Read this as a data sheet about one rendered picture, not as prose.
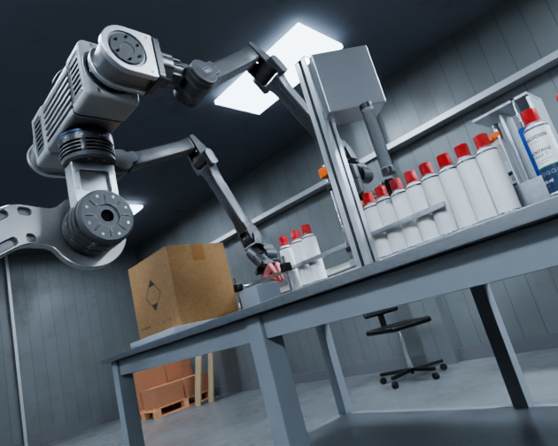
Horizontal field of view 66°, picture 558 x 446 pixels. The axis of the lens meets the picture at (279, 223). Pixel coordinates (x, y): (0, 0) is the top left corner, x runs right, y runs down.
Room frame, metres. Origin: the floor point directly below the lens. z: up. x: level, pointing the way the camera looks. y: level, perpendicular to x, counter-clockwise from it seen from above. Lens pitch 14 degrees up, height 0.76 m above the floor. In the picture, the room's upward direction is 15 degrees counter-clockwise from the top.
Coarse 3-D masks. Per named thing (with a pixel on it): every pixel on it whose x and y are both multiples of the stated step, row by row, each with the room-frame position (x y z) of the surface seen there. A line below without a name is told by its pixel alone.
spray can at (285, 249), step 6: (282, 240) 1.55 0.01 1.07; (282, 246) 1.56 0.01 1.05; (288, 246) 1.55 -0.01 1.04; (282, 252) 1.55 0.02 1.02; (288, 252) 1.54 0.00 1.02; (288, 258) 1.54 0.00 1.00; (294, 258) 1.55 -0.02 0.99; (294, 264) 1.55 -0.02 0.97; (294, 270) 1.54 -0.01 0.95; (294, 276) 1.54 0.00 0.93; (294, 282) 1.54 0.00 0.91; (300, 282) 1.55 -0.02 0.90; (294, 288) 1.54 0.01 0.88
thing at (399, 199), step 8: (392, 184) 1.18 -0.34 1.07; (400, 184) 1.18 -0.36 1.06; (400, 192) 1.16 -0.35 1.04; (392, 200) 1.19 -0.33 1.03; (400, 200) 1.17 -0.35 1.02; (408, 200) 1.17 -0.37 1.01; (400, 208) 1.17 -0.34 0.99; (408, 208) 1.17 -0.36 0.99; (400, 216) 1.18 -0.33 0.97; (408, 224) 1.17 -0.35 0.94; (416, 224) 1.17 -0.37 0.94; (408, 232) 1.17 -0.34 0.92; (416, 232) 1.17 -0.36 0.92; (408, 240) 1.18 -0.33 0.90; (416, 240) 1.17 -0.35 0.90; (408, 248) 1.19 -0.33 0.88
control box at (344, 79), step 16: (352, 48) 1.09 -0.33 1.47; (320, 64) 1.08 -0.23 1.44; (336, 64) 1.08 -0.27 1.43; (352, 64) 1.09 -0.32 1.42; (368, 64) 1.09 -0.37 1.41; (320, 80) 1.07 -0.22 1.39; (336, 80) 1.08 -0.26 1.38; (352, 80) 1.09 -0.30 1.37; (368, 80) 1.09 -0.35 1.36; (320, 96) 1.11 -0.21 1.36; (336, 96) 1.08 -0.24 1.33; (352, 96) 1.08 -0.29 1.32; (368, 96) 1.09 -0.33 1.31; (336, 112) 1.08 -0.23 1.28; (352, 112) 1.11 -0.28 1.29
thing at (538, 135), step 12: (528, 120) 0.91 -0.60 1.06; (540, 120) 0.90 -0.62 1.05; (528, 132) 0.91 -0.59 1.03; (540, 132) 0.89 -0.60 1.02; (552, 132) 0.90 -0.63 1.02; (528, 144) 0.92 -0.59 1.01; (540, 144) 0.90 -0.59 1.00; (552, 144) 0.89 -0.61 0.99; (540, 156) 0.90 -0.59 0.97; (552, 156) 0.89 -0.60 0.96; (540, 168) 0.92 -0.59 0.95; (552, 168) 0.90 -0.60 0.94; (552, 180) 0.90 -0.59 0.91; (552, 192) 0.91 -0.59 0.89
